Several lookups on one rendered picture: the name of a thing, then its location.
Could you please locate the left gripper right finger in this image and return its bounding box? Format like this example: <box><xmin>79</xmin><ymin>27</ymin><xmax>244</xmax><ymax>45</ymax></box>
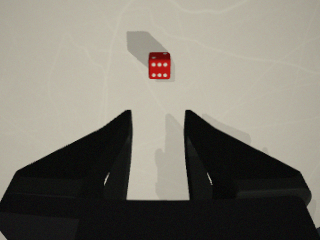
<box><xmin>184</xmin><ymin>110</ymin><xmax>312</xmax><ymax>207</ymax></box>

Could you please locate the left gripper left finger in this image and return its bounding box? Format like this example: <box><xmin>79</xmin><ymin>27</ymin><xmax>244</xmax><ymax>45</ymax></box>
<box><xmin>4</xmin><ymin>110</ymin><xmax>133</xmax><ymax>199</ymax></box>

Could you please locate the red die with white pips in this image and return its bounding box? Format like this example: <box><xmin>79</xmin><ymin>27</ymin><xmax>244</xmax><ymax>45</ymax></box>
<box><xmin>148</xmin><ymin>52</ymin><xmax>171</xmax><ymax>79</ymax></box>

